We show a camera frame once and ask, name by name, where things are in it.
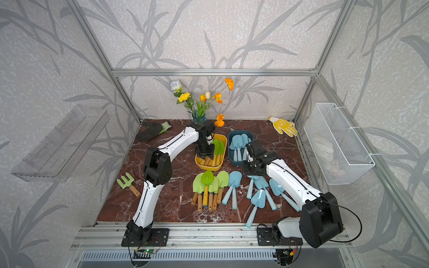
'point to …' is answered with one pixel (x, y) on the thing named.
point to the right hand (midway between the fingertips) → (245, 168)
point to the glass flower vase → (200, 120)
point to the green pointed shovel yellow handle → (207, 178)
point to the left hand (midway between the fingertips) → (211, 158)
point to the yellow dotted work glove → (288, 127)
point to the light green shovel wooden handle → (213, 185)
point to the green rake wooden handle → (128, 183)
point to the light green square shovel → (198, 187)
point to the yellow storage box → (220, 136)
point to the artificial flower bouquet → (199, 109)
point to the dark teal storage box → (231, 133)
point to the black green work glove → (148, 130)
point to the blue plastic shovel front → (258, 199)
